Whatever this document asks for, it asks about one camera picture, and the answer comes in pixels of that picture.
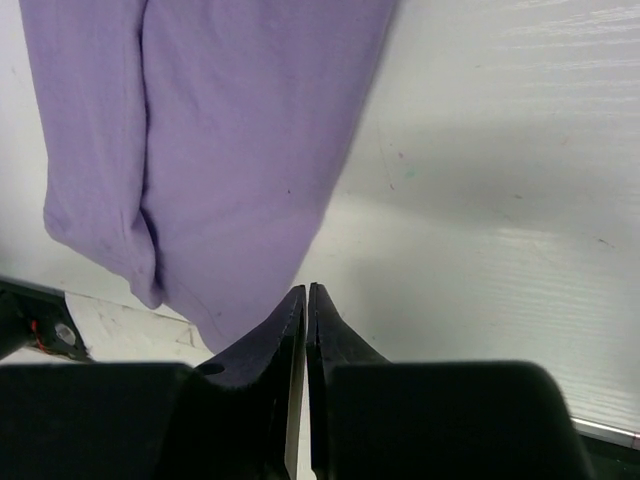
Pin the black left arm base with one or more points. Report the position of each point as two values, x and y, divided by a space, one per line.
38 318

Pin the purple t shirt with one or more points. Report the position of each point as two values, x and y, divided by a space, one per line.
193 146

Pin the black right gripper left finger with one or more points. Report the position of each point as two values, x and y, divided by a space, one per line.
239 414

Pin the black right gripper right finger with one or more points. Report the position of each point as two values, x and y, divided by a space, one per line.
330 342

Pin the aluminium rail right side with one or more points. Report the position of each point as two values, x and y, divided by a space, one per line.
609 434

